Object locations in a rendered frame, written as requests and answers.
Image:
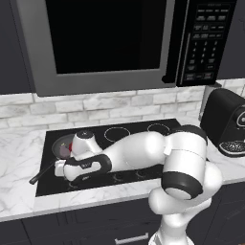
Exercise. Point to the dark base cupboard door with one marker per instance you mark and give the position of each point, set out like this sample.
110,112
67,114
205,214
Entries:
11,233
228,213

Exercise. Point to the red tomato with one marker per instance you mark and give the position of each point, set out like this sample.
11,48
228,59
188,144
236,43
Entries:
70,146

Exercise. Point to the purple eggplant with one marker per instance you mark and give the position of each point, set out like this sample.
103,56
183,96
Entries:
65,152

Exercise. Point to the black glass hob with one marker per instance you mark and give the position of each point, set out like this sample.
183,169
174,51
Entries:
57,185

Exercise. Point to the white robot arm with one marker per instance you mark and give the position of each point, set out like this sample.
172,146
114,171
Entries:
178,166

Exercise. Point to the black coffee machine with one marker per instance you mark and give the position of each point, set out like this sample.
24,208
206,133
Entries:
223,121

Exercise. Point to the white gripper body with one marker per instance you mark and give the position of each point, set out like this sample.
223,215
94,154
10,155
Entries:
59,168

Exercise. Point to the black hob knob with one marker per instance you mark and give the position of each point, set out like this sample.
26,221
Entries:
116,177
140,174

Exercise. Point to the dark wall cupboard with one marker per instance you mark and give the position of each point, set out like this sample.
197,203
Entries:
233,41
12,44

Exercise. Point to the black frying pan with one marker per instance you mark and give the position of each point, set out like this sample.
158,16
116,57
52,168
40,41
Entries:
59,147

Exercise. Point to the steel and black microwave oven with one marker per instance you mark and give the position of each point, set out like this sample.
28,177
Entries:
105,38

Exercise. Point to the dark drawer front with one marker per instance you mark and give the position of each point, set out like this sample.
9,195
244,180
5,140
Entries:
92,223

